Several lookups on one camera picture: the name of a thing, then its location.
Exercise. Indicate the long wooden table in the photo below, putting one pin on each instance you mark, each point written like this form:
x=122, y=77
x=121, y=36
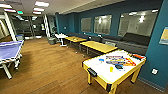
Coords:
x=98, y=46
x=76, y=39

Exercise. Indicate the interior glass window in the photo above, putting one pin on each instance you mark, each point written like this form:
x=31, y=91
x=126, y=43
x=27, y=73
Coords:
x=86, y=24
x=136, y=21
x=102, y=24

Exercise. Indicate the grey trash bin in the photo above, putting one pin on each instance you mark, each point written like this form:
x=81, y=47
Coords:
x=51, y=40

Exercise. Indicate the yellow air hockey table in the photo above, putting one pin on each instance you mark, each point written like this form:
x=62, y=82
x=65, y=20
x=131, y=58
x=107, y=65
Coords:
x=106, y=75

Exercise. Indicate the colourful board game box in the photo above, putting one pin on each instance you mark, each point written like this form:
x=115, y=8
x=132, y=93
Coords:
x=120, y=60

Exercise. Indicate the dark grey sofa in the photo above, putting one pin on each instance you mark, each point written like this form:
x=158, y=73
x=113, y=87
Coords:
x=133, y=41

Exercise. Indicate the glass entrance doors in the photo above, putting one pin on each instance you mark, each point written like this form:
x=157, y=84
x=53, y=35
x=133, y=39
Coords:
x=31, y=26

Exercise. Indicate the ceiling light panel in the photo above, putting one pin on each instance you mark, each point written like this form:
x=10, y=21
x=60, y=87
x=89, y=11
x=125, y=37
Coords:
x=42, y=3
x=5, y=5
x=38, y=9

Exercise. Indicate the green exit sign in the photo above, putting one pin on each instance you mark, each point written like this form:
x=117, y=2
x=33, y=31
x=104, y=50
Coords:
x=20, y=12

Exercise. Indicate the blue ping pong table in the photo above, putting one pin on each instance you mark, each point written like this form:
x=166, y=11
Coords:
x=8, y=50

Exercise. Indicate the white pillar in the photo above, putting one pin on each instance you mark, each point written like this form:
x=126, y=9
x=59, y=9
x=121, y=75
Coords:
x=10, y=28

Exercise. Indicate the white wall outlet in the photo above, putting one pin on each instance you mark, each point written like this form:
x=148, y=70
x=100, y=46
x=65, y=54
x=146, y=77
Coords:
x=154, y=71

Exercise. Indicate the yellow wall sign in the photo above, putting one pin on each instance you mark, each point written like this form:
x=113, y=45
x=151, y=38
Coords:
x=164, y=36

